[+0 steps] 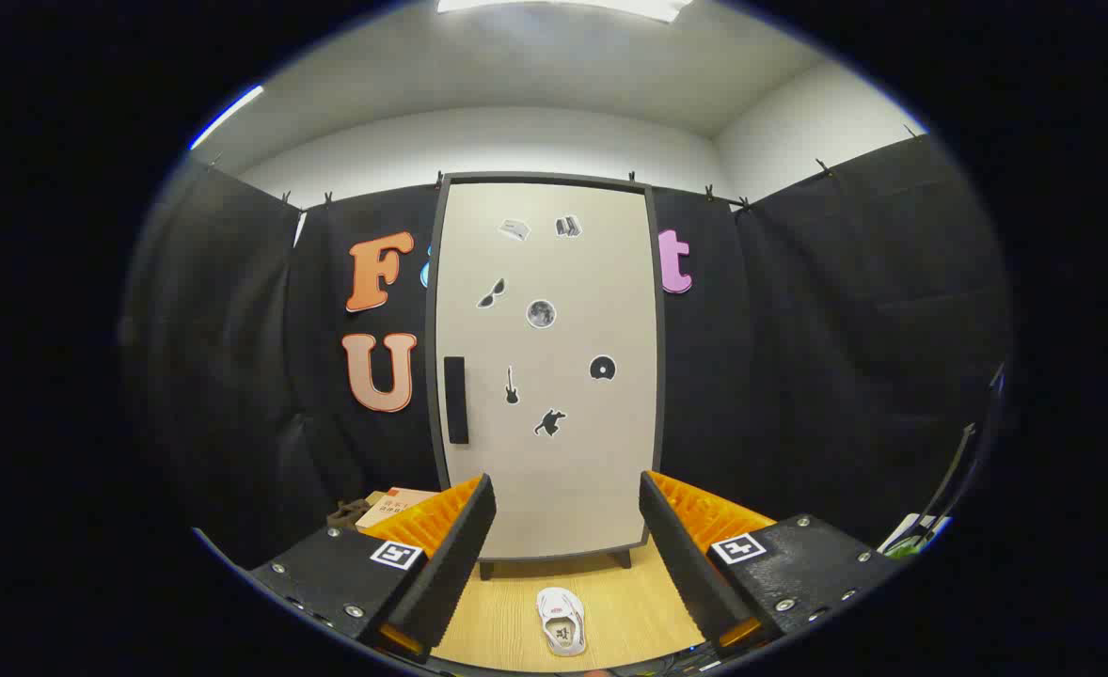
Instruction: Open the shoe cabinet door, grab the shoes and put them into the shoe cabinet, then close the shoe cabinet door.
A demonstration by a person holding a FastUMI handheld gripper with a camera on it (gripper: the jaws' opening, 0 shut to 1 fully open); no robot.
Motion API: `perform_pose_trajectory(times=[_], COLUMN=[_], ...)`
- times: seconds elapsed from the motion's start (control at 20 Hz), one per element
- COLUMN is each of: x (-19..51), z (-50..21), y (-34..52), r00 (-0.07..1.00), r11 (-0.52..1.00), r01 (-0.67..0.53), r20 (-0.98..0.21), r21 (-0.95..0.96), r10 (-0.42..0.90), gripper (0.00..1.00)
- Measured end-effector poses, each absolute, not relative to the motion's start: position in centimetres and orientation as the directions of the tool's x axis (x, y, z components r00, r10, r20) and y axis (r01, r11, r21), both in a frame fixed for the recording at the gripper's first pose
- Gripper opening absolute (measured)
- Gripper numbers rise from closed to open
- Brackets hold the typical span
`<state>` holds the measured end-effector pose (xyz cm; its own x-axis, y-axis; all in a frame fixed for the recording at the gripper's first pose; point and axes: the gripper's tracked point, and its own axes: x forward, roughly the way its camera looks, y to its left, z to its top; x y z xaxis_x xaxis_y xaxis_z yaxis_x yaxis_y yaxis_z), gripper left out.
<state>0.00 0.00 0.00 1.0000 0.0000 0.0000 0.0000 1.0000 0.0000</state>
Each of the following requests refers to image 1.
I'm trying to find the stack of books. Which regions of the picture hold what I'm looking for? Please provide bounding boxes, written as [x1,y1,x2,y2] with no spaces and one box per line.
[356,487,439,532]

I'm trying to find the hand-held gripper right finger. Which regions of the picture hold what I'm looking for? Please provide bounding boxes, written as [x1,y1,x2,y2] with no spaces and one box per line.
[639,470,908,654]

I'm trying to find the black door handle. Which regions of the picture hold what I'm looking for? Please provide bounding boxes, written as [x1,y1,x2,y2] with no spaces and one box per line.
[443,356,470,445]

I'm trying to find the dark grey shoe cabinet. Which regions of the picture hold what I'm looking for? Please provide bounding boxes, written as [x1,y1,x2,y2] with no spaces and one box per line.
[425,172,668,581]

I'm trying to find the white shoe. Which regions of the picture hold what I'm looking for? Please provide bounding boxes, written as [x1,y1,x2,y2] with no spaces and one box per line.
[536,587,588,657]

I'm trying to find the black monitor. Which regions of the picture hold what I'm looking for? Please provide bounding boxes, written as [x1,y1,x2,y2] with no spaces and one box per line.
[921,362,1008,527]

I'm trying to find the black backdrop cloth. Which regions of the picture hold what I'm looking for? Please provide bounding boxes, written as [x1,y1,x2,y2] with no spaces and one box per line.
[121,132,1011,565]

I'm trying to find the ceiling light panel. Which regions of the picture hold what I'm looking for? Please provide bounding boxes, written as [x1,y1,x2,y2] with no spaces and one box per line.
[436,0,691,24]

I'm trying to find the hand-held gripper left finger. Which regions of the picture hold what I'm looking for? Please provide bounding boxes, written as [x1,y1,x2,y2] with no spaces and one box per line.
[248,473,498,659]

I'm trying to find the ceiling light strip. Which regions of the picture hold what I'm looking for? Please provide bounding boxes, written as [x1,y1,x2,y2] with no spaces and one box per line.
[189,85,265,151]

